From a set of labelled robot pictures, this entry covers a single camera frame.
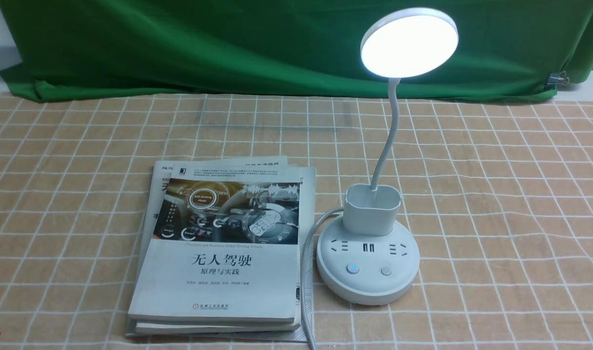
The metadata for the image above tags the metal binder clip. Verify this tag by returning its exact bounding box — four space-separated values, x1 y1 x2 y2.
545 71 570 89

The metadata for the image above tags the top self-driving textbook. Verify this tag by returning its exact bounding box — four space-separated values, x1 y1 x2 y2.
128 169 303 324

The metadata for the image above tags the green backdrop cloth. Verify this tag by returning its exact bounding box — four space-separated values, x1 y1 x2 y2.
0 0 593 103

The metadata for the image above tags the white desk lamp with sockets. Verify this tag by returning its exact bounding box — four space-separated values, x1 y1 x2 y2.
316 7 459 306

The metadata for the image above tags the checkered orange tablecloth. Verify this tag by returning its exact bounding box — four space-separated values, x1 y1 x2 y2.
0 93 593 350

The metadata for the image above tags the white lamp power cable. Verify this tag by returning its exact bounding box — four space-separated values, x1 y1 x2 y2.
300 208 344 350

